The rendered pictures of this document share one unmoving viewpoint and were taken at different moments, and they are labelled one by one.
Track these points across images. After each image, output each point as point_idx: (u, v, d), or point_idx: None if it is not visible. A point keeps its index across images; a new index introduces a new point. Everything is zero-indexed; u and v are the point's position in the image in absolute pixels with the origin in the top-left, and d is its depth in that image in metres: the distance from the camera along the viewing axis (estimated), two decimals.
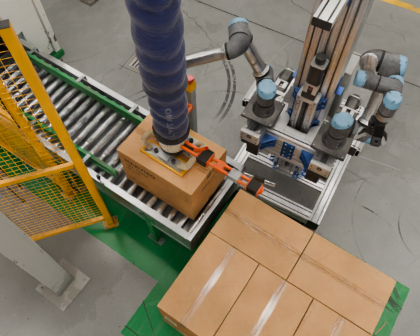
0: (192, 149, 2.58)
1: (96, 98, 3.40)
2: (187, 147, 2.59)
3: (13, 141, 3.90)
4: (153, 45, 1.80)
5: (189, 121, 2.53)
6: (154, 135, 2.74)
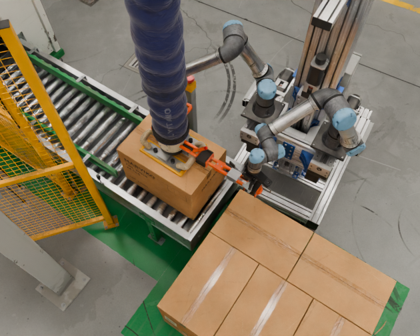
0: (191, 149, 2.58)
1: (96, 98, 3.40)
2: (187, 147, 2.60)
3: (13, 141, 3.90)
4: (153, 45, 1.80)
5: (188, 121, 2.53)
6: (153, 135, 2.74)
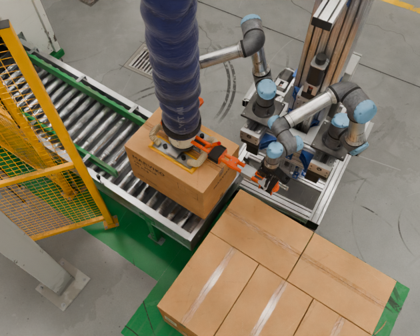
0: (203, 145, 2.45)
1: (96, 98, 3.40)
2: (198, 143, 2.47)
3: (13, 141, 3.90)
4: (168, 52, 1.78)
5: (200, 115, 2.40)
6: (163, 131, 2.61)
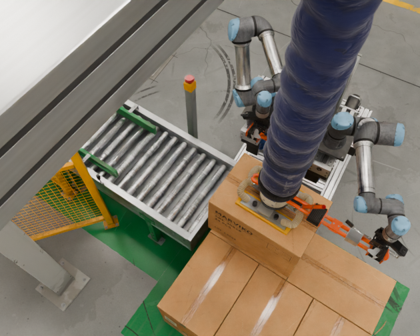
0: (301, 205, 2.26)
1: None
2: (295, 203, 2.28)
3: None
4: (305, 127, 1.59)
5: None
6: (251, 185, 2.42)
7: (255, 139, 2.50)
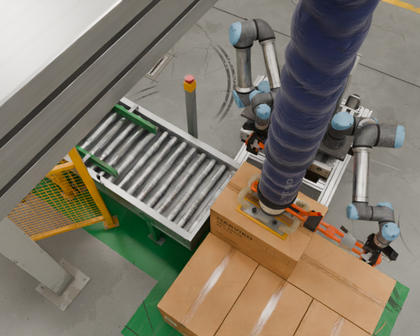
0: (298, 212, 2.38)
1: None
2: (292, 209, 2.40)
3: None
4: (306, 125, 1.60)
5: None
6: (250, 193, 2.54)
7: (255, 148, 2.62)
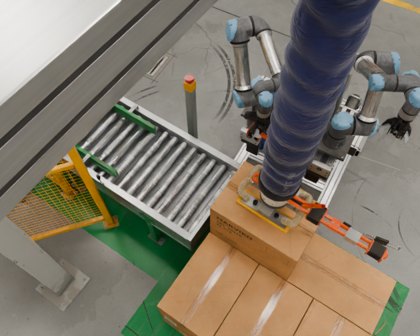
0: (301, 204, 2.29)
1: None
2: (295, 202, 2.30)
3: None
4: (305, 125, 1.60)
5: None
6: (251, 185, 2.45)
7: (256, 138, 2.52)
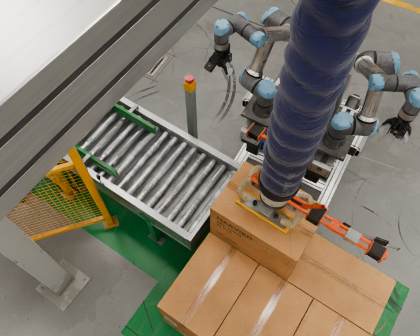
0: (301, 205, 2.29)
1: None
2: (295, 202, 2.30)
3: None
4: (305, 125, 1.60)
5: None
6: (251, 185, 2.45)
7: (256, 139, 2.52)
